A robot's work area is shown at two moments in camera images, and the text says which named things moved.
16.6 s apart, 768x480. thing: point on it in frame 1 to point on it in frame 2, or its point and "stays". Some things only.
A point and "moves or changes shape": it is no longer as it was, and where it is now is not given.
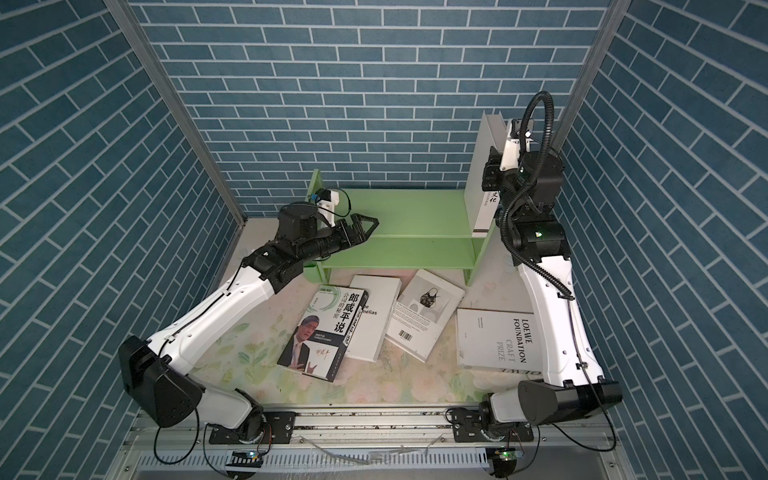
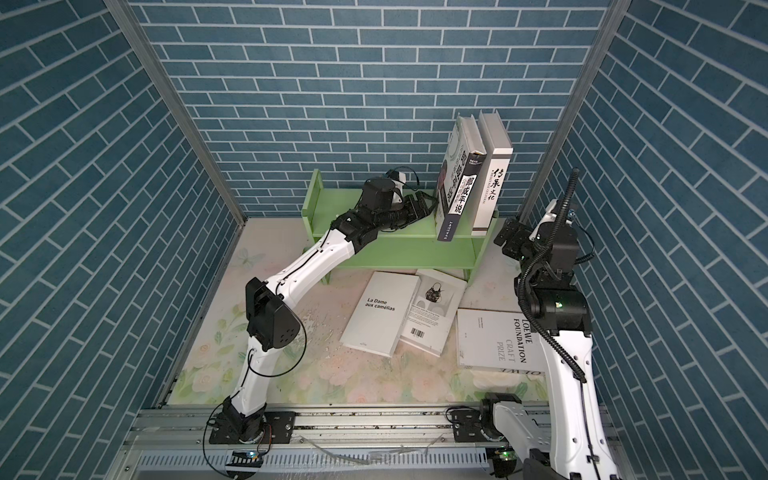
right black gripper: (493, 175) to (523, 231)
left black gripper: (362, 236) to (419, 211)
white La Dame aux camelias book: (371, 328) moves or changes shape
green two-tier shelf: (418, 229) stays
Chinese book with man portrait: (323, 334) to (458, 178)
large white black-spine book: (481, 206) stays
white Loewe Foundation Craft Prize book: (498, 339) stays
